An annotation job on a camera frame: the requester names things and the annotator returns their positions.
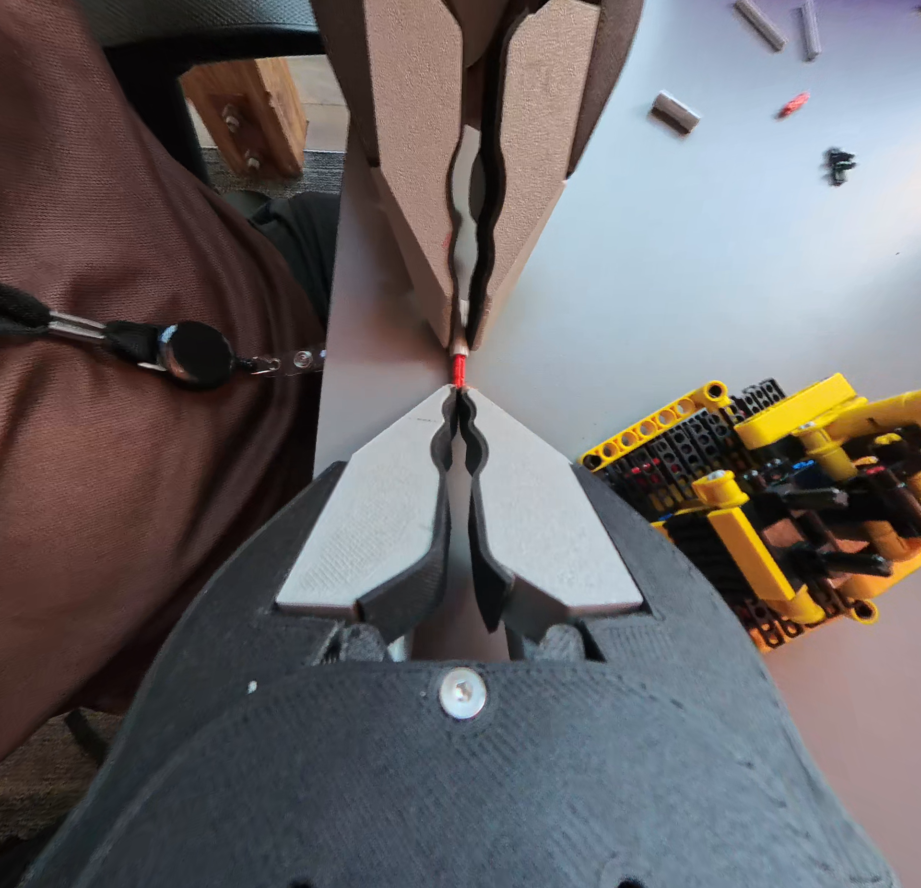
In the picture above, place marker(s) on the black office chair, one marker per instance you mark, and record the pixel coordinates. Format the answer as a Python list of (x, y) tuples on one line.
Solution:
[(216, 3)]

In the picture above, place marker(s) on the dark pants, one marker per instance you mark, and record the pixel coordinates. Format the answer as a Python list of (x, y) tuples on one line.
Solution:
[(302, 247)]

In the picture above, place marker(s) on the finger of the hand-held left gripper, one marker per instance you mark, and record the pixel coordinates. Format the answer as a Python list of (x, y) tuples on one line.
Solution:
[(547, 111), (410, 96)]

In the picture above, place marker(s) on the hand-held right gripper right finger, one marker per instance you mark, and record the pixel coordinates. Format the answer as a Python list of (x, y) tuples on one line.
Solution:
[(554, 535)]

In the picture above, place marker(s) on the small black lego pin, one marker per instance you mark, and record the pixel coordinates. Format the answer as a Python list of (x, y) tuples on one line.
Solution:
[(838, 165)]

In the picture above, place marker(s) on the red lego axle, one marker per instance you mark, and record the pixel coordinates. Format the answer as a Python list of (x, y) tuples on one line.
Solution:
[(459, 370)]

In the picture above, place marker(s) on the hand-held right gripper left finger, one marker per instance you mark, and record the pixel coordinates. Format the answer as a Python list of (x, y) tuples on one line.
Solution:
[(367, 535)]

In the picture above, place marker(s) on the black badge reel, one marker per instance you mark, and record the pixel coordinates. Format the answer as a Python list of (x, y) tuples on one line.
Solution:
[(194, 355)]

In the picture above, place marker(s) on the wooden table leg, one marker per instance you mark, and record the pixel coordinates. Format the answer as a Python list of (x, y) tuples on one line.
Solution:
[(266, 111)]

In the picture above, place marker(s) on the yellow black lego vehicle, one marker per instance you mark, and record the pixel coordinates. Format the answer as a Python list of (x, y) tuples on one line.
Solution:
[(755, 557)]

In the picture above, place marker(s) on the small red lego pin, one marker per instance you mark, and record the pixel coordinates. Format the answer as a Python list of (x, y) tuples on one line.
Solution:
[(794, 105)]

